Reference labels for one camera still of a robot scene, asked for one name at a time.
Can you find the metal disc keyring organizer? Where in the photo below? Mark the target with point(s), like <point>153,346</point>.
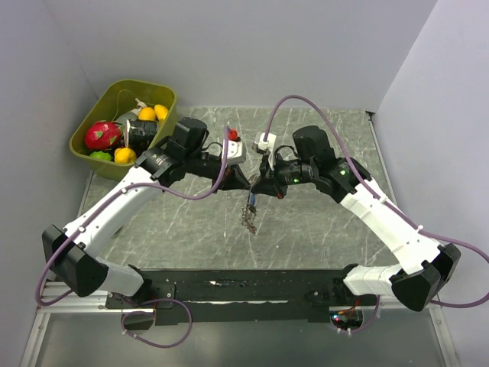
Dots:
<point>248,215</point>

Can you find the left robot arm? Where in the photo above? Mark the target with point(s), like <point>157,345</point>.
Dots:
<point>178,165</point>

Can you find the black wrapped cup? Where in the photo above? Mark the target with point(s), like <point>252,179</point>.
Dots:
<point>140,134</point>

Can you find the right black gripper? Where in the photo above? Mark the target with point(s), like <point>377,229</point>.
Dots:
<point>269,182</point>

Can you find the yellow lemon toy back right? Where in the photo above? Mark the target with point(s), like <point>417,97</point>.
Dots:
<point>161,112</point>

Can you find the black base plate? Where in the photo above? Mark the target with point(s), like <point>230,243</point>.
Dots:
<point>179,295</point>

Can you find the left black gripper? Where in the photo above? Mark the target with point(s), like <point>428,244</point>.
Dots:
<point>234,179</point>

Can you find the yellow lemon toy back left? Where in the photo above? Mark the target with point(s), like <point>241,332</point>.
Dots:
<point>147,114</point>

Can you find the yellow lemon toy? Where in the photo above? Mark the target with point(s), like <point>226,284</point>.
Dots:
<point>124,156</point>
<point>147,114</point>
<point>161,112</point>

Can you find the grey spray bottle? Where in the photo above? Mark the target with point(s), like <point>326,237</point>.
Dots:
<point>132,114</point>

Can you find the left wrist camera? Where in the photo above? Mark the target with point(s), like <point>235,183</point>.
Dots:
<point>233,148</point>

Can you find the green lime toy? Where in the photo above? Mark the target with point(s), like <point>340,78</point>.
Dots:
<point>101,155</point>

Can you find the olive green plastic bin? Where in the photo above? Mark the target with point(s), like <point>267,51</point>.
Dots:
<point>116,100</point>

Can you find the red dragon fruit toy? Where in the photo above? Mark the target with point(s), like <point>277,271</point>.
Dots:
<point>102,135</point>

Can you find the aluminium rail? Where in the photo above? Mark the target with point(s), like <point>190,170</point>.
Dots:
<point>83,332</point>

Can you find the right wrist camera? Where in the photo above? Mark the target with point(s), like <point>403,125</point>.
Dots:
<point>265,148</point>

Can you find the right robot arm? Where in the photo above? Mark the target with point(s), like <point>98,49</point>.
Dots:
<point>424,265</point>

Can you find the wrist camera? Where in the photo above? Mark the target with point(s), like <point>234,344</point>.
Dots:
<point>233,148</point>
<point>265,148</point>

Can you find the yellow lemon toy front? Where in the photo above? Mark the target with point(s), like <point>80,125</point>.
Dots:
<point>124,156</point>

